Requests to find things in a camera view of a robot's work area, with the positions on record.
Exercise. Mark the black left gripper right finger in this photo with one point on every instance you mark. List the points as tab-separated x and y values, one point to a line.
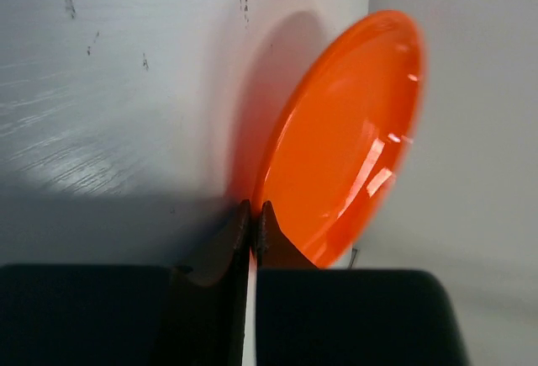
311	316

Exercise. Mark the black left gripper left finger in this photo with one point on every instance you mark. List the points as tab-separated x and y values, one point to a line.
191	312

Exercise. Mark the orange plate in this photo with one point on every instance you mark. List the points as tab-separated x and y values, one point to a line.
337	145

